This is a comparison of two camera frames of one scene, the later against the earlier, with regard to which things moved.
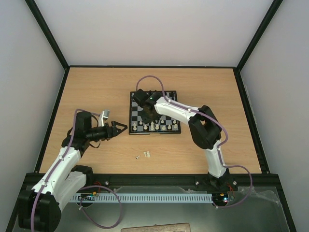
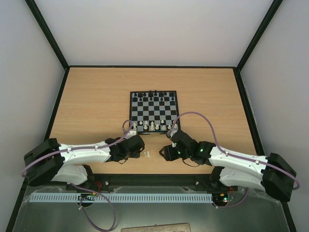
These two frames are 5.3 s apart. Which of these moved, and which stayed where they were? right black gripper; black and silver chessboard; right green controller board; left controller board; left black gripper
Moved: right black gripper; left black gripper
Stayed: left controller board; right green controller board; black and silver chessboard
